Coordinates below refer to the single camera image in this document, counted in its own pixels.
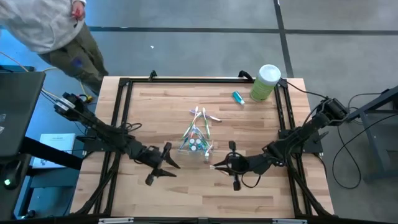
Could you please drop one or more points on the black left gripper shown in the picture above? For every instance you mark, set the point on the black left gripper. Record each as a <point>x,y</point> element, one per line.
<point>149,155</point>

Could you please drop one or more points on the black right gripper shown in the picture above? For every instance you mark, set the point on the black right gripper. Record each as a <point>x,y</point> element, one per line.
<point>252,165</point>

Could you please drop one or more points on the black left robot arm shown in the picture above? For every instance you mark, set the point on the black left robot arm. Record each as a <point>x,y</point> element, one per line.
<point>105,133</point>

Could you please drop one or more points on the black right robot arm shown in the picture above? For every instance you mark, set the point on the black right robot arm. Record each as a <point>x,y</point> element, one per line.
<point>298,137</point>

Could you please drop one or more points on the green disinfecting wipes canister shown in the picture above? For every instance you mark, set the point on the green disinfecting wipes canister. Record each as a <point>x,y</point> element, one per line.
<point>264,87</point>

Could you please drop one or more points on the white booklet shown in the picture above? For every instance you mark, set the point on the white booklet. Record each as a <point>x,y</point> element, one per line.
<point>59,143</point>

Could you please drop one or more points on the black support beam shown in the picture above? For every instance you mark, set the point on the black support beam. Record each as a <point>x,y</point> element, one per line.
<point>49,154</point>

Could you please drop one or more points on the black device with light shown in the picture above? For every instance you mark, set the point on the black device with light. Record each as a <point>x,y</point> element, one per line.
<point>12,174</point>

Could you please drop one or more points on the grey metal stand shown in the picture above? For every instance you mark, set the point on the grey metal stand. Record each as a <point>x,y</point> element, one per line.
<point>377,140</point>

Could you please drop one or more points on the black desk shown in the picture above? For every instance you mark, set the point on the black desk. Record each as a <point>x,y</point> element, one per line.
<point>18,109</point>

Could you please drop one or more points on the person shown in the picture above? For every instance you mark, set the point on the person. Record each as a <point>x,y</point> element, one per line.
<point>37,25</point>

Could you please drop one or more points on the silver corner bracket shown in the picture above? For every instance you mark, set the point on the silver corner bracket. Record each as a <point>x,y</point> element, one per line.
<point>115,220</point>
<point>289,221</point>

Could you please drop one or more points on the black aluminium table frame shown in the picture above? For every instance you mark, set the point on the black aluminium table frame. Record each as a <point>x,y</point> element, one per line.
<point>199,80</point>

